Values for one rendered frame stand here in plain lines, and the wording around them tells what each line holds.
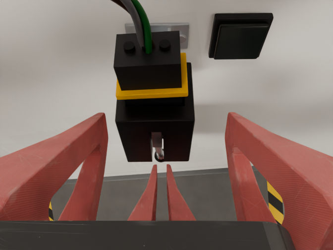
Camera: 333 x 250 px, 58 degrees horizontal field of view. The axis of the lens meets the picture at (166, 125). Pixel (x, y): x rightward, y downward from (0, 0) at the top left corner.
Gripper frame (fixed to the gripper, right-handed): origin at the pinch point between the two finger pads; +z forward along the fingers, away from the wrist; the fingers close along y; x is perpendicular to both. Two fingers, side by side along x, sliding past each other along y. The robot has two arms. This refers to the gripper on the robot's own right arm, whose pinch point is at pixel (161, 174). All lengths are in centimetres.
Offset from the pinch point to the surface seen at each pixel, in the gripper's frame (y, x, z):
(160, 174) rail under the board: 0.5, 17.4, 9.7
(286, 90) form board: -11.9, -5.3, 6.0
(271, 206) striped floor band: -48, 102, 40
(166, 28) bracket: -0.5, -13.1, 4.6
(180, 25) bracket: -1.5, -13.4, 4.5
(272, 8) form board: -7.7, -14.6, 4.6
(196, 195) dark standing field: -15, 103, 46
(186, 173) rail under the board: -3.7, 16.7, 9.5
